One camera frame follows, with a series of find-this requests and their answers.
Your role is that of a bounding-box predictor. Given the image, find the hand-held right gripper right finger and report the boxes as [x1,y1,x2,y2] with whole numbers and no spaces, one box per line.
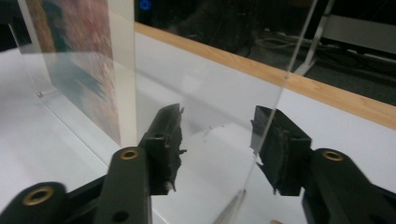
[249,105,313,197]

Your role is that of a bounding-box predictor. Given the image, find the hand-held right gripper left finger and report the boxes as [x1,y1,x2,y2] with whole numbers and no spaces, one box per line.
[137,103,188,197]

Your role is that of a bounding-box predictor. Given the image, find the clear acrylic photo frame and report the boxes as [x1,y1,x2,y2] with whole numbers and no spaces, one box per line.
[8,0,320,224]

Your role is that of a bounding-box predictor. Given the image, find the colourful photo print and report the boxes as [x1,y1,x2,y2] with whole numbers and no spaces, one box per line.
[23,0,138,147]

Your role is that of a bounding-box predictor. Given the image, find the white metal stand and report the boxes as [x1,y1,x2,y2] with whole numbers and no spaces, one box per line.
[293,0,336,77]

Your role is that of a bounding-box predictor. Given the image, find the white shelf board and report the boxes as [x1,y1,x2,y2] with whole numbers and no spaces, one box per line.
[321,14,396,56]

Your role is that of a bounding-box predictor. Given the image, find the dark device with blue light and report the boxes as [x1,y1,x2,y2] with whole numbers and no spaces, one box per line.
[134,0,157,13]

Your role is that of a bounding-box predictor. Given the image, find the white cable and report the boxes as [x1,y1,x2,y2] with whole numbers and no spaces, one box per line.
[254,29,316,49]

